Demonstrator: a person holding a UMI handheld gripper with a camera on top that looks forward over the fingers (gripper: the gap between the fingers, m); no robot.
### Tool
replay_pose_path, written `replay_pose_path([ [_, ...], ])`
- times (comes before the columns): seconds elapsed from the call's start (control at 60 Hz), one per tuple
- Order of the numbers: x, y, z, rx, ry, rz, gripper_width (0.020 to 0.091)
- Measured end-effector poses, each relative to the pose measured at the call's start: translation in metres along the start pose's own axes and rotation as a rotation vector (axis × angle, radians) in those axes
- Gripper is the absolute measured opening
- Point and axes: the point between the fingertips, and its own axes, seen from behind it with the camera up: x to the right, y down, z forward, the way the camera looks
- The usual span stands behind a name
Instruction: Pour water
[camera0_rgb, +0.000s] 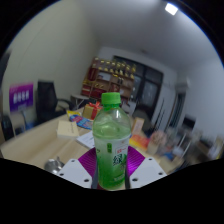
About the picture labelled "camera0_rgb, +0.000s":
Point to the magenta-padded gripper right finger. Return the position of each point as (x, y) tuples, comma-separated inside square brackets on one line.
[(146, 170)]

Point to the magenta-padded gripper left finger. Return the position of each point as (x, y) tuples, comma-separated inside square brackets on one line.
[(75, 171)]

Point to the green tea bottle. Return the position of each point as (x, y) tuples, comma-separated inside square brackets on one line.
[(111, 150)]

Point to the small metal cup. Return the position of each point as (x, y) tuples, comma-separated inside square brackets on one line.
[(53, 166)]

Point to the orange and yellow book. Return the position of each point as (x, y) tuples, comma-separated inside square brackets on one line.
[(140, 141)]

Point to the pink flowers in white pot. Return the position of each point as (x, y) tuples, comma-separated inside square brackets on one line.
[(157, 141)]

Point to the white printed document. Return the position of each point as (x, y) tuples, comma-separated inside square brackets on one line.
[(86, 139)]

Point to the small beige booklet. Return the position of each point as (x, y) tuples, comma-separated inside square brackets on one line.
[(67, 129)]

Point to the standing orange card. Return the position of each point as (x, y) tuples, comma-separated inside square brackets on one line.
[(138, 126)]

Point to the blue and red brochure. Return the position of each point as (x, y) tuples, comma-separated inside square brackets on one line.
[(81, 122)]

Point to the yellow paper sheet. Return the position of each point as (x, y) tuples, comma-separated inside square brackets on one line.
[(73, 113)]

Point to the yellow gift box red ribbon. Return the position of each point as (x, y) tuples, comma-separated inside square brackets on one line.
[(90, 111)]

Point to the black monitor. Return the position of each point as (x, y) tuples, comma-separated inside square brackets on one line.
[(189, 122)]

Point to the small white round table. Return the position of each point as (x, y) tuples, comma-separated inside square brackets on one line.
[(80, 97)]

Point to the black office chair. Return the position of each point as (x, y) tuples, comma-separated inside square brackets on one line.
[(46, 100)]

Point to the black bin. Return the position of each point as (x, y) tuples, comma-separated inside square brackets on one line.
[(8, 127)]

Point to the white air conditioner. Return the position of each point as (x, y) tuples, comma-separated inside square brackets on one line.
[(182, 87)]

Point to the purple sign board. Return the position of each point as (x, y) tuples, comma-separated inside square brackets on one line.
[(21, 96)]

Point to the wooden shelf unit with trophies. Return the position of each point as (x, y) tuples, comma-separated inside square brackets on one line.
[(108, 78)]

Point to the ceiling light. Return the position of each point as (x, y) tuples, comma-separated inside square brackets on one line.
[(171, 9)]

